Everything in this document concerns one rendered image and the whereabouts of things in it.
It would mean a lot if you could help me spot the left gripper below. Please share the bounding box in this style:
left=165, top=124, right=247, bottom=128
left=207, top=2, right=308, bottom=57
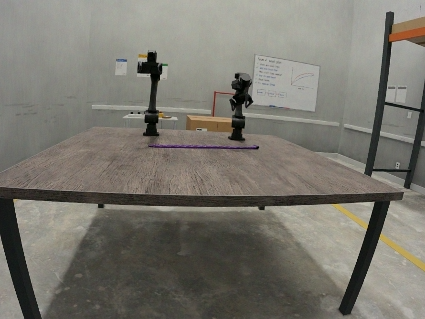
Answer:
left=230, top=92, right=253, bottom=111

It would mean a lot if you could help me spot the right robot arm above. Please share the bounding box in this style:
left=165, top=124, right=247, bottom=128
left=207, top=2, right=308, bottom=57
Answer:
left=143, top=50, right=160, bottom=136

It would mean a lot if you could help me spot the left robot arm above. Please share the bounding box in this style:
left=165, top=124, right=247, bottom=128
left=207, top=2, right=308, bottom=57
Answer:
left=228, top=72, right=252, bottom=141

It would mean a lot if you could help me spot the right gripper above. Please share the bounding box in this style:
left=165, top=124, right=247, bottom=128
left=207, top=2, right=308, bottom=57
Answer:
left=137, top=62, right=163, bottom=74

